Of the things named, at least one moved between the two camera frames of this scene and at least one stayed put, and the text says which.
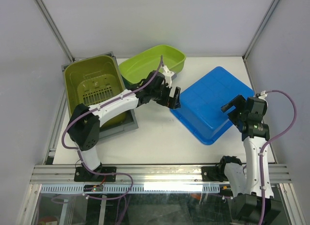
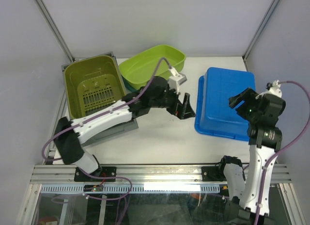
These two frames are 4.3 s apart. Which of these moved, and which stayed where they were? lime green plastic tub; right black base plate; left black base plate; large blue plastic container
Moved: large blue plastic container
Stayed: lime green plastic tub; left black base plate; right black base plate
